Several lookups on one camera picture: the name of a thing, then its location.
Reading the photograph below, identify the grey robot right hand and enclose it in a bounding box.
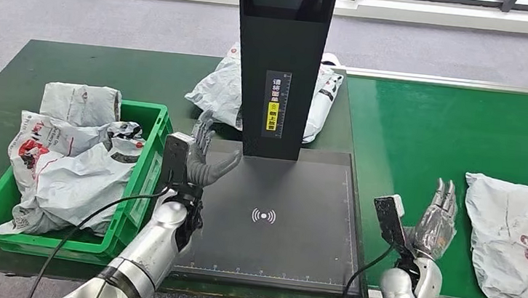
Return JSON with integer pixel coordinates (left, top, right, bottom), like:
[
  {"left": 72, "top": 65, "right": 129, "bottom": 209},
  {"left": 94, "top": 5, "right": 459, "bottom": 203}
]
[{"left": 401, "top": 174, "right": 462, "bottom": 264}]

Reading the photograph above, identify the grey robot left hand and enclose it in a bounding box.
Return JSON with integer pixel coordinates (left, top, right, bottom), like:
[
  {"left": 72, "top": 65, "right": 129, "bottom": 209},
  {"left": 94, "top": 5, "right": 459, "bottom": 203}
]
[{"left": 184, "top": 108, "right": 248, "bottom": 193}]

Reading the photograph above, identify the grey parcel dark-red mark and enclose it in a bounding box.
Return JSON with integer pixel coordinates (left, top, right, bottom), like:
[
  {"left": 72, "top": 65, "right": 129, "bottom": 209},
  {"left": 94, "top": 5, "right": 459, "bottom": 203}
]
[{"left": 454, "top": 172, "right": 528, "bottom": 298}]

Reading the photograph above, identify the puffy grey parcel black-red print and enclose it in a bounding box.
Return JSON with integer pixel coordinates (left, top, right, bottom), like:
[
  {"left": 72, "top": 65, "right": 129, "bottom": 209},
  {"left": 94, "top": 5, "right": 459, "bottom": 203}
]
[{"left": 0, "top": 108, "right": 148, "bottom": 249}]

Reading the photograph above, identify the long grey mailer parcel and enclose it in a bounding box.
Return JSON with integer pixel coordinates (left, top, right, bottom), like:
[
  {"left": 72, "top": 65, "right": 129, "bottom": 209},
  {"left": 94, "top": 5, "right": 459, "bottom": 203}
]
[{"left": 38, "top": 79, "right": 124, "bottom": 131}]

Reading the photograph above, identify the grey plastic mailer parcel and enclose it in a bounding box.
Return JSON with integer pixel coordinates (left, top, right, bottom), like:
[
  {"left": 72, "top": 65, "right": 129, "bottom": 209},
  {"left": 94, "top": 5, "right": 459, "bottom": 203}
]
[{"left": 180, "top": 39, "right": 347, "bottom": 148}]

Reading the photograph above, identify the green conveyor belt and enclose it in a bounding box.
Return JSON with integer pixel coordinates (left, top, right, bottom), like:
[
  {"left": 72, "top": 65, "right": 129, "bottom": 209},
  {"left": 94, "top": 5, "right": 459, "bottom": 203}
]
[{"left": 324, "top": 67, "right": 528, "bottom": 298}]

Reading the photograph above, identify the black inbound scanner machine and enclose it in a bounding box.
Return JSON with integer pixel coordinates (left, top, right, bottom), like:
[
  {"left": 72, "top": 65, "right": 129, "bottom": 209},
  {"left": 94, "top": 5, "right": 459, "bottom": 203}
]
[{"left": 169, "top": 0, "right": 393, "bottom": 298}]

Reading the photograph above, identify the green plastic crate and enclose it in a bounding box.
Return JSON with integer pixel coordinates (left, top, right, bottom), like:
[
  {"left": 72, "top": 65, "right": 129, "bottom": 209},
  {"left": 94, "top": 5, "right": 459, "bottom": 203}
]
[{"left": 0, "top": 89, "right": 177, "bottom": 272}]

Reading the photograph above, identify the yellow and black scanner label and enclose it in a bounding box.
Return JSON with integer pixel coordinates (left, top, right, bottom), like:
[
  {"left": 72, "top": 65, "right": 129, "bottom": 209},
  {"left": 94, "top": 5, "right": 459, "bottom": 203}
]
[{"left": 260, "top": 70, "right": 293, "bottom": 140}]

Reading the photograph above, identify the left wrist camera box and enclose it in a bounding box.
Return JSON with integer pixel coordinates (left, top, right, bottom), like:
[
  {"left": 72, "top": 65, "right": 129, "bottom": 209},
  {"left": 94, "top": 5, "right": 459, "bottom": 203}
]
[{"left": 160, "top": 131, "right": 197, "bottom": 189}]

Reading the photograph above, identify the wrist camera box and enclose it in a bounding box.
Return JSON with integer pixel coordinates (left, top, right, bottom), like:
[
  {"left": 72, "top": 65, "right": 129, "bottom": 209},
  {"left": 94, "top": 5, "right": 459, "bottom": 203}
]
[
  {"left": 369, "top": 192, "right": 423, "bottom": 260},
  {"left": 160, "top": 131, "right": 197, "bottom": 189}
]

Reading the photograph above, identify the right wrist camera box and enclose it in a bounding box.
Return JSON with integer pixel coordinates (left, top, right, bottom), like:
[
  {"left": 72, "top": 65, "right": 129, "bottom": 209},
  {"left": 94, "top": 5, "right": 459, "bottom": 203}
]
[{"left": 369, "top": 192, "right": 423, "bottom": 260}]

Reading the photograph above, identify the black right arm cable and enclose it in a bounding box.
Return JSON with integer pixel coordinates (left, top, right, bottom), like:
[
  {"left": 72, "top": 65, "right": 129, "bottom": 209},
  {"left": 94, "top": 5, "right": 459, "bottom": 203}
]
[{"left": 340, "top": 240, "right": 396, "bottom": 298}]

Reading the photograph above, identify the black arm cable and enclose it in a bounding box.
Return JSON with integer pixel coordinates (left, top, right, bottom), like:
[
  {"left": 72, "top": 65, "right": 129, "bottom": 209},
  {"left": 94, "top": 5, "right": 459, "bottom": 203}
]
[
  {"left": 340, "top": 240, "right": 396, "bottom": 298},
  {"left": 25, "top": 172, "right": 174, "bottom": 298}
]

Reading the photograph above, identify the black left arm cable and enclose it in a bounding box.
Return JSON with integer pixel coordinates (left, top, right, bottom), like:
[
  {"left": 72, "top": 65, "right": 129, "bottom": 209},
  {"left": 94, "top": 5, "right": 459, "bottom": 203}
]
[{"left": 25, "top": 172, "right": 174, "bottom": 298}]

